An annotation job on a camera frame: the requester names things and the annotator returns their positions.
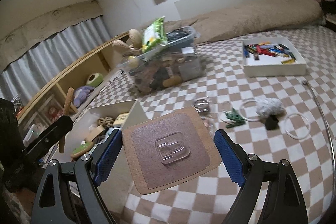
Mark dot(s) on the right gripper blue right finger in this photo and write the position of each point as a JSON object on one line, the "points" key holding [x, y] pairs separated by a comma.
{"points": [[233, 157]]}

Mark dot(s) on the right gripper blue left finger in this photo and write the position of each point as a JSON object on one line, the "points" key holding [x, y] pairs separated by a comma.
{"points": [[105, 154]]}

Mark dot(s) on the green plastic clip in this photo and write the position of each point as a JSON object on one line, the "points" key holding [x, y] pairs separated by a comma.
{"points": [[235, 118]]}

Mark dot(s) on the square wooden hook board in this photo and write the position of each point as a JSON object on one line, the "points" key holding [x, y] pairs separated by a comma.
{"points": [[169, 150]]}

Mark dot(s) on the small black cube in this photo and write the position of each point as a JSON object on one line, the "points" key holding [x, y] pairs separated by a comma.
{"points": [[271, 123]]}

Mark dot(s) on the green dinosaur round coaster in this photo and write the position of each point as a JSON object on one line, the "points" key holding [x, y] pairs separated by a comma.
{"points": [[81, 149]]}

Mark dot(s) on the wooden shelf unit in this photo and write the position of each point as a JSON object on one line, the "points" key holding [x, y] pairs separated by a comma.
{"points": [[103, 59]]}

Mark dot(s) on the purple plush toy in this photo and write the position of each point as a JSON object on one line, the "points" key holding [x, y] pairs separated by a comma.
{"points": [[81, 94]]}

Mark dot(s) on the yellow tissue pack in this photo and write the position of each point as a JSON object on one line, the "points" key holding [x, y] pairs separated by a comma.
{"points": [[120, 120]]}

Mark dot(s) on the avocado plush toy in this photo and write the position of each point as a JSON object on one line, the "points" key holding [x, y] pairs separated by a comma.
{"points": [[95, 80]]}

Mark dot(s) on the grey curtain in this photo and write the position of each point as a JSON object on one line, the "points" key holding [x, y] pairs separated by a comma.
{"points": [[26, 76]]}

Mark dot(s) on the brown tape roll in bag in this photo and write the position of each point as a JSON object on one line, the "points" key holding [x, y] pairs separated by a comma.
{"points": [[202, 106]]}

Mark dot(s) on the beige knitted plush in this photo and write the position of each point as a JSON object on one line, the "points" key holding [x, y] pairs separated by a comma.
{"points": [[133, 45]]}

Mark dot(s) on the metal back scratcher rod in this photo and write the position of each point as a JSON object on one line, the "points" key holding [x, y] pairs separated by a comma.
{"points": [[328, 131]]}

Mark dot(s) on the white tray of lighters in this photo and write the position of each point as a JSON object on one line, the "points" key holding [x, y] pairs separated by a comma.
{"points": [[271, 57]]}

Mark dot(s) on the clear plastic storage bin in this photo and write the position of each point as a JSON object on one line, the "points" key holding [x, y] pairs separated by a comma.
{"points": [[165, 66]]}

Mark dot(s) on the green wet wipes pack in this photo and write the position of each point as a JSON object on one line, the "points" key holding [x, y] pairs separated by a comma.
{"points": [[154, 35]]}

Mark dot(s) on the beige fluffy blanket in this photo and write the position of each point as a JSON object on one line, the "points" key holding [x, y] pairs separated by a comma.
{"points": [[257, 16]]}

